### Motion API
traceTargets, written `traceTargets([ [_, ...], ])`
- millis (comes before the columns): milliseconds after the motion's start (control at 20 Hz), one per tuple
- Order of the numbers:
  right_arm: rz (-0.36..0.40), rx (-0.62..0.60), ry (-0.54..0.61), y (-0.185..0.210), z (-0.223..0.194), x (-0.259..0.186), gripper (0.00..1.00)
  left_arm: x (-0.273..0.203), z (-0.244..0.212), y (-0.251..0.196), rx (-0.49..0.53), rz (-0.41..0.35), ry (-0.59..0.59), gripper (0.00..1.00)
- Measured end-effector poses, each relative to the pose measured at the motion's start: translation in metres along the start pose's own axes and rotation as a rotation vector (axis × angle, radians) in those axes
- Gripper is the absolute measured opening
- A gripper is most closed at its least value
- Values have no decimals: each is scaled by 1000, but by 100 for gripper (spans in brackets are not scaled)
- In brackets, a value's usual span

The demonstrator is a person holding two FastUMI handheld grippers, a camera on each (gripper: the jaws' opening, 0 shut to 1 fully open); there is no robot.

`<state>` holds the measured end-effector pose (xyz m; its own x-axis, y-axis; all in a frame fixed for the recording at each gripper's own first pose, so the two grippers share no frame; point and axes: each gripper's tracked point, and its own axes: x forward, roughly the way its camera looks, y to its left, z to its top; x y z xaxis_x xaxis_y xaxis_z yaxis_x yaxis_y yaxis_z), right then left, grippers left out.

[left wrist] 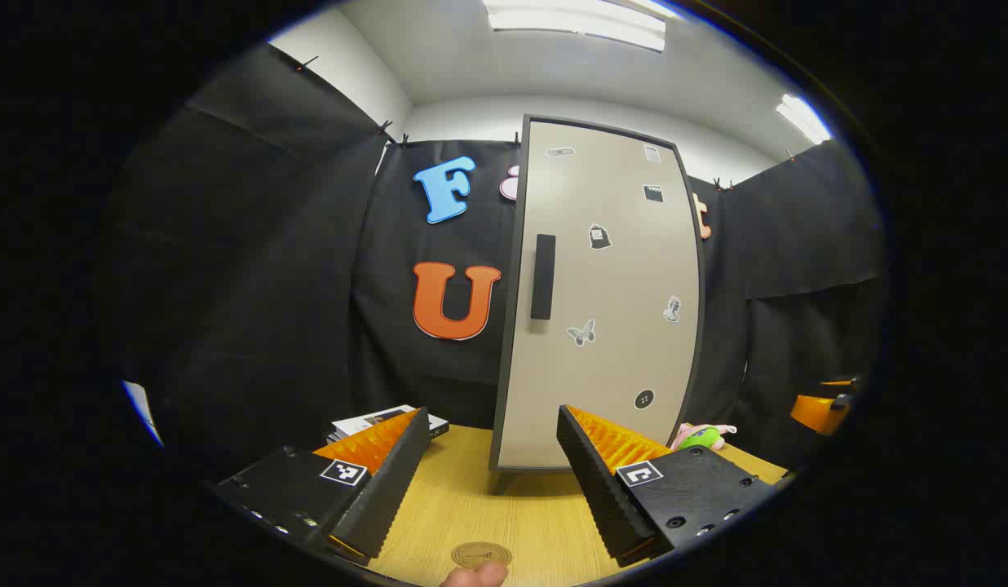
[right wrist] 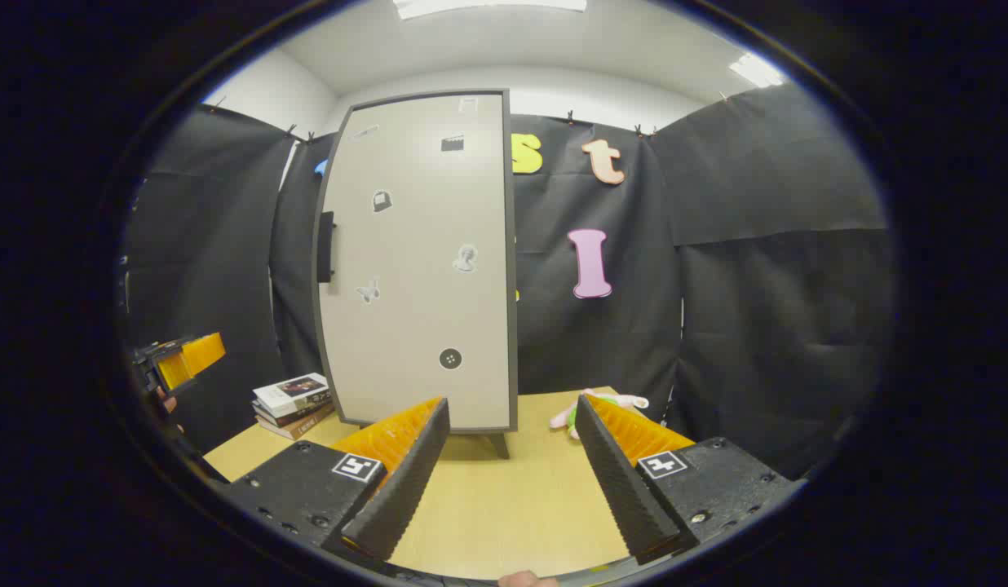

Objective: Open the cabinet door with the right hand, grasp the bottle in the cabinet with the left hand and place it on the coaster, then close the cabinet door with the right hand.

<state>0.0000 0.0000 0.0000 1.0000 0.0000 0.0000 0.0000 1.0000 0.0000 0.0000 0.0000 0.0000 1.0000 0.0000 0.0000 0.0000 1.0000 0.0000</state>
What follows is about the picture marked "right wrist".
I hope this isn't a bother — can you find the pink and green plush toy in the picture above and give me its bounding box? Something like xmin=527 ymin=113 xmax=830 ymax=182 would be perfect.
xmin=550 ymin=388 xmax=650 ymax=441

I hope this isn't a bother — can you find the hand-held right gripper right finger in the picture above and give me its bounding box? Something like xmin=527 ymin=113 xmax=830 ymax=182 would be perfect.
xmin=574 ymin=394 xmax=800 ymax=565

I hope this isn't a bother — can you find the brown book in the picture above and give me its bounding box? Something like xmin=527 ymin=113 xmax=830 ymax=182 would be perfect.
xmin=257 ymin=410 xmax=335 ymax=441

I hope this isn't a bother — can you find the black cabinet door handle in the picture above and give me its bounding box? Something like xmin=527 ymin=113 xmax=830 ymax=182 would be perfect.
xmin=317 ymin=211 xmax=335 ymax=283

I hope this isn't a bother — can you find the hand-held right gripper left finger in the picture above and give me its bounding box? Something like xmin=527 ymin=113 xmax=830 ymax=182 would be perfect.
xmin=223 ymin=396 xmax=452 ymax=565

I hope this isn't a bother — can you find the ceiling light panel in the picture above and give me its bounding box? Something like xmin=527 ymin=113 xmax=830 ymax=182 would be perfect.
xmin=728 ymin=53 xmax=786 ymax=89
xmin=392 ymin=0 xmax=588 ymax=20

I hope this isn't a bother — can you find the dark grey cabinet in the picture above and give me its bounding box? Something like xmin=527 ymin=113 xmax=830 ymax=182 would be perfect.
xmin=311 ymin=88 xmax=519 ymax=460

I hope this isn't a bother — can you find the black backdrop cloth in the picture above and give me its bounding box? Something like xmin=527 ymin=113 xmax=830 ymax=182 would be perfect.
xmin=121 ymin=82 xmax=892 ymax=482

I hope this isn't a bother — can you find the white covered book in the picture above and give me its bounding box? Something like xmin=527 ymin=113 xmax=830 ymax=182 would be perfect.
xmin=253 ymin=373 xmax=332 ymax=417

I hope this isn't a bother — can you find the dark book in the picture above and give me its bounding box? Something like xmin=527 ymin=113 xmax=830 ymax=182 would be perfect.
xmin=255 ymin=399 xmax=334 ymax=427

